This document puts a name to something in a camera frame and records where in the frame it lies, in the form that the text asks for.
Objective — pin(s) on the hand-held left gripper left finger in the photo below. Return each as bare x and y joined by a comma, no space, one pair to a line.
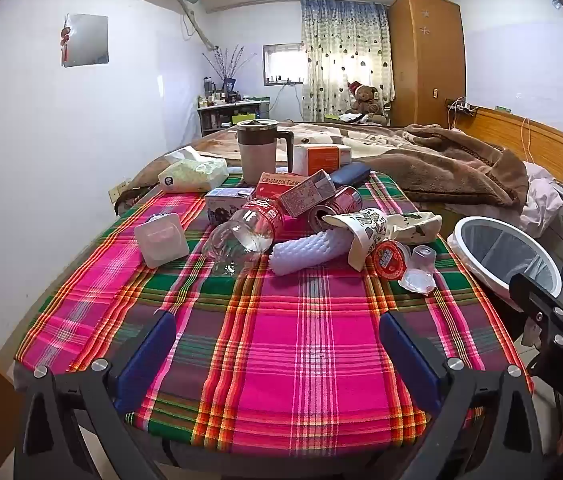
146,355

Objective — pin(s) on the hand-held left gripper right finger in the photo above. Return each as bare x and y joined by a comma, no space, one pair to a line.
409,355

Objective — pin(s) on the clear small plastic cup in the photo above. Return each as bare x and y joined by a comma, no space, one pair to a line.
417,281
421,257

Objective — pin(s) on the white rimmed trash bin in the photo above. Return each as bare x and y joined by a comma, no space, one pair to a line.
461,240

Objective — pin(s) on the jelly cup red lid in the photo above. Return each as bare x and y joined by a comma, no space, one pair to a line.
389,259

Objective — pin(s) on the white square plastic container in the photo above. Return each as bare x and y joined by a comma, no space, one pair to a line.
159,240

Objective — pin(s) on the printed paper cup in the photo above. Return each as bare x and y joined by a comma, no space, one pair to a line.
416,225
366,230

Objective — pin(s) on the white ribbed foam sponge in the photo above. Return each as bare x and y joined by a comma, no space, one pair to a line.
301,252

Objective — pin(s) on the clear plastic bottle red label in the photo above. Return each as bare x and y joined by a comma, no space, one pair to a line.
241,240

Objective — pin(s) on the blue white small box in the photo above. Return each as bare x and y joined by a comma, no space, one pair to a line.
221,205

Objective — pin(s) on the maroon carton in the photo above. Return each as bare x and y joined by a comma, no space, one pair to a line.
306,197

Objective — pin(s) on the red medicine box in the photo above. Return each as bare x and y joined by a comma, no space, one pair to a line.
272,185

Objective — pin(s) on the pale pink pillow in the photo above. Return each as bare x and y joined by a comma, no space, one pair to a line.
541,200

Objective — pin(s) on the pink green plaid tablecloth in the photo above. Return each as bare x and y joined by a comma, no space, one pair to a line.
286,335

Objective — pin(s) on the wooden bed headboard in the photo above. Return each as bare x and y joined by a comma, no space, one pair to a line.
541,145

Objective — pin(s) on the brown fleece blanket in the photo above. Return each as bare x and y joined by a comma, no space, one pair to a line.
436,165

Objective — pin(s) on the pale green tissue pack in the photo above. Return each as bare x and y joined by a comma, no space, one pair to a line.
191,175

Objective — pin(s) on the dark blue glasses case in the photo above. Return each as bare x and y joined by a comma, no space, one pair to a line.
351,172

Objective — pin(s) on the white power strip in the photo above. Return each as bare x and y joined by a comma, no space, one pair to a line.
461,106

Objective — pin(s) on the orange white box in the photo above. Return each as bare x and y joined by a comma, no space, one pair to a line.
319,160

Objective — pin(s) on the brown pink lidded mug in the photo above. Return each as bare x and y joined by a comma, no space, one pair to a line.
256,160

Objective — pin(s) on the white tissue roll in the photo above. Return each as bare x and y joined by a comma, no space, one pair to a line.
320,139

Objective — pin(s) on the cluttered white shelf desk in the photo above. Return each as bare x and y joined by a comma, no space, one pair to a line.
231,115

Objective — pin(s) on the brown teddy bear red hat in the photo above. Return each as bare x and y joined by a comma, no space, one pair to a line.
365,100

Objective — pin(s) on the wooden wardrobe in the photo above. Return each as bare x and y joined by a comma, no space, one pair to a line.
421,60

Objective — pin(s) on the bare decorative branches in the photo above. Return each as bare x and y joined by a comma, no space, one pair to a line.
226,67

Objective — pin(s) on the blue cream patterned curtain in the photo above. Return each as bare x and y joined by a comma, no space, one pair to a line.
331,60

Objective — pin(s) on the small window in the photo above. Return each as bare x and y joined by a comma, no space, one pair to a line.
284,65

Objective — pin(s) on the red hanging ornament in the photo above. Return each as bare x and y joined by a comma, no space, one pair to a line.
65,35

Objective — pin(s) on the air conditioner pipe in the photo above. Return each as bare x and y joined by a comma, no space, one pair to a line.
196,22

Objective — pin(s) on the wall socket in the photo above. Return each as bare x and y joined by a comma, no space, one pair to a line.
119,190

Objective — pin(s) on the square wall mirror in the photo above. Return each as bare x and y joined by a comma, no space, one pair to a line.
89,40

